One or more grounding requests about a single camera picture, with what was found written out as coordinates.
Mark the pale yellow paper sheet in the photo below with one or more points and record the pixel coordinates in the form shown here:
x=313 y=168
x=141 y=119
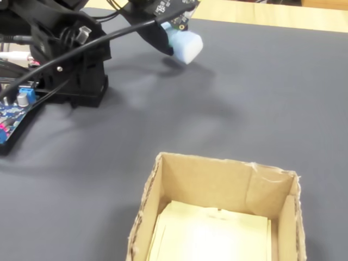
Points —
x=212 y=236

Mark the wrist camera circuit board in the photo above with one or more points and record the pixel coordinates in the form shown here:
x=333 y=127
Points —
x=174 y=6

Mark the light blue foam block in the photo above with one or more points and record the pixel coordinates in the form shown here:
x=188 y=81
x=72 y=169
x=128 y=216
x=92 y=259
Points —
x=187 y=46

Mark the grey rubber table mat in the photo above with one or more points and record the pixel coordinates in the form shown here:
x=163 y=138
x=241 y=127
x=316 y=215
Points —
x=217 y=122

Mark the blue controller circuit board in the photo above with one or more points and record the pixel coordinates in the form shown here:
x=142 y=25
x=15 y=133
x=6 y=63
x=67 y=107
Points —
x=13 y=111

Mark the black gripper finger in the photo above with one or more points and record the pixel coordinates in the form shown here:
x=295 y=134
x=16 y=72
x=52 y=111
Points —
x=155 y=35

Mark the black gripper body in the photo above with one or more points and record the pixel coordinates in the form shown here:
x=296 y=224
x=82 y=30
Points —
x=142 y=9

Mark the brown cardboard box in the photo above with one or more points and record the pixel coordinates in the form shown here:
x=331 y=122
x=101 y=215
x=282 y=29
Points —
x=206 y=185

